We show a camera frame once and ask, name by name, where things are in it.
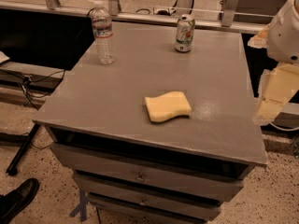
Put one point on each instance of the green 7up can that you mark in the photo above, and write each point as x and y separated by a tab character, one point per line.
184	34

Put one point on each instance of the grey drawer cabinet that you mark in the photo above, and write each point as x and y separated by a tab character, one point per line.
175	172

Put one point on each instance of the black leather shoe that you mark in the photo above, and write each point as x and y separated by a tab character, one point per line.
17	200

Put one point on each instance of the yellow sponge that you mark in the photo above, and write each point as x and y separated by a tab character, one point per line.
167	106

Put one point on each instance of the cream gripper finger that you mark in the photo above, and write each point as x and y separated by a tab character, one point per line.
259	41
276	88

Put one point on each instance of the black stand leg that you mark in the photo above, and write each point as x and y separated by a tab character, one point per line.
12	168

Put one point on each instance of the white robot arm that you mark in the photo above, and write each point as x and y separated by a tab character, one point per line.
280	38

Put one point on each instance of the clear plastic water bottle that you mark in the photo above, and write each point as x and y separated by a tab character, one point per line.
102	32

